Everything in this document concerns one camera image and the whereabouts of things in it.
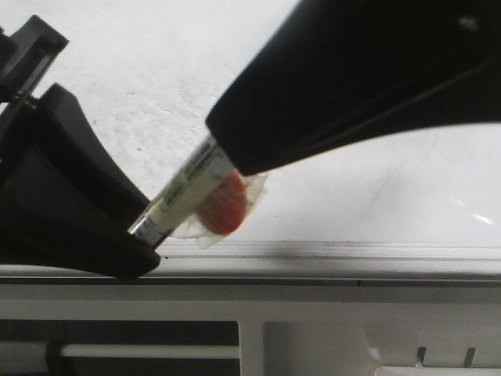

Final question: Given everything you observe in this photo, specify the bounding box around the white black-ink whiteboard marker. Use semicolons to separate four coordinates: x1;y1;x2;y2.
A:
128;136;267;248

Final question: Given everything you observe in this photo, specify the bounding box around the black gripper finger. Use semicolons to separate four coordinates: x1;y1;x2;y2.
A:
1;85;160;279
206;1;500;175

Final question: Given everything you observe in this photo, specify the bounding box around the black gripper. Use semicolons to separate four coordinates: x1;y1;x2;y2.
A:
1;15;69;118

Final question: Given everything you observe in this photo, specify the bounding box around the white whiteboard with aluminium frame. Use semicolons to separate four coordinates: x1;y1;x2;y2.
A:
1;1;500;279

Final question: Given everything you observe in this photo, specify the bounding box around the white horizontal rod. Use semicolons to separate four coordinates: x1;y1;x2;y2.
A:
60;344;240;360

